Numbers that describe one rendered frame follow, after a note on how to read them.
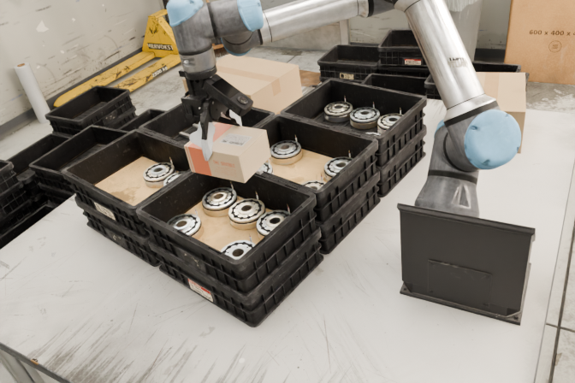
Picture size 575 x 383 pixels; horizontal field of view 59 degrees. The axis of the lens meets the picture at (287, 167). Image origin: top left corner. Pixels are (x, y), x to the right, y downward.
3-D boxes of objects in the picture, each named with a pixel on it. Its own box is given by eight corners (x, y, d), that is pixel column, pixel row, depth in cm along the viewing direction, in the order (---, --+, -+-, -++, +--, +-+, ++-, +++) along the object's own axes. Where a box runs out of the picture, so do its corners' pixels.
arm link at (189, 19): (205, -2, 102) (163, 7, 102) (217, 50, 108) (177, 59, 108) (203, -11, 109) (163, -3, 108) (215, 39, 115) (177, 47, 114)
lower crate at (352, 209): (383, 202, 161) (382, 171, 155) (328, 260, 143) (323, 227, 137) (287, 168, 185) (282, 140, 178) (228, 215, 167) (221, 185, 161)
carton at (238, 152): (271, 156, 127) (266, 129, 123) (245, 183, 118) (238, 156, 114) (219, 146, 134) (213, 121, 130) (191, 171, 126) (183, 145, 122)
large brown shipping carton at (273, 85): (304, 108, 223) (298, 64, 213) (259, 140, 205) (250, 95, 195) (239, 92, 247) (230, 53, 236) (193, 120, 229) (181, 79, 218)
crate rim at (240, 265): (319, 202, 132) (318, 194, 131) (240, 273, 114) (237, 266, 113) (215, 162, 156) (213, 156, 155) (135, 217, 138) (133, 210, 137)
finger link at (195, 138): (192, 157, 121) (197, 119, 121) (211, 162, 118) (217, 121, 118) (183, 157, 118) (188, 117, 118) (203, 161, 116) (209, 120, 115)
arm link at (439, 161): (465, 182, 130) (475, 130, 131) (490, 179, 116) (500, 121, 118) (420, 172, 129) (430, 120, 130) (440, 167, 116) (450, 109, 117)
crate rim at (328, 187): (381, 146, 150) (380, 139, 149) (319, 202, 132) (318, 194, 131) (278, 119, 174) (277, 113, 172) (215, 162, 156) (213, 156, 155)
